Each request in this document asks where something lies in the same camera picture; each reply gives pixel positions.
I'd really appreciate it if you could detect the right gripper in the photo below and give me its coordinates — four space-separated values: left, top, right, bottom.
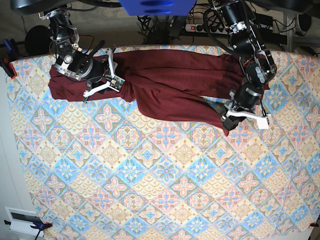
75 57 106 83

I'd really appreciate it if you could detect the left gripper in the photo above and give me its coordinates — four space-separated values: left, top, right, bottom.
222 83 263 131

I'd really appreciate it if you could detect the dark red t-shirt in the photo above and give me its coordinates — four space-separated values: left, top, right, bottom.
47 48 271 137

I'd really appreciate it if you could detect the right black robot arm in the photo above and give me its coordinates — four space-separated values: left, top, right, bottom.
40 8 115 83

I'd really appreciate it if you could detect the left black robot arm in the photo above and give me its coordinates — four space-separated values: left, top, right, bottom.
203 0 277 131

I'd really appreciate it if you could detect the black round stool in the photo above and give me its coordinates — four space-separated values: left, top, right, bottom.
24 25 52 56

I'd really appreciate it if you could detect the black orange table clamp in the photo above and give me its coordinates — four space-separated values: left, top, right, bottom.
0 58 17 79

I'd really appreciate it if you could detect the blue clamp upper left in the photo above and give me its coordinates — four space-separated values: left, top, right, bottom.
3 38 16 53

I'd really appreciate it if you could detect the patterned tablecloth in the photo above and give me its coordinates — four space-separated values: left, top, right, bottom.
6 51 320 240

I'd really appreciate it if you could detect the orange corner clamp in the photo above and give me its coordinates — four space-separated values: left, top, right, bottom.
309 222 320 228

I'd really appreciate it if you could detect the blue black bar clamp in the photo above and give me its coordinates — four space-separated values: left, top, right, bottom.
4 220 53 237

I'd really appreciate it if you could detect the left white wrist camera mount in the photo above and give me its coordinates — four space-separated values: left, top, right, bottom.
219 89 273 130

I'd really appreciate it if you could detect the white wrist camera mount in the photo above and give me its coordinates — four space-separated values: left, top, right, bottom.
219 89 273 130
83 48 125 103

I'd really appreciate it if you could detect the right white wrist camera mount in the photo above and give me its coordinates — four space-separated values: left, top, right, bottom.
83 48 125 103

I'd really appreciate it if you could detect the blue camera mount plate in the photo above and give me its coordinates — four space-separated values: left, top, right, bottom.
119 0 197 16

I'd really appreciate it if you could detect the white power strip red switch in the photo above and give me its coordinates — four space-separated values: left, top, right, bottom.
184 23 228 35

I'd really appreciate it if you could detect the white wall socket box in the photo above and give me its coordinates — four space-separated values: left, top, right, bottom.
5 207 42 237

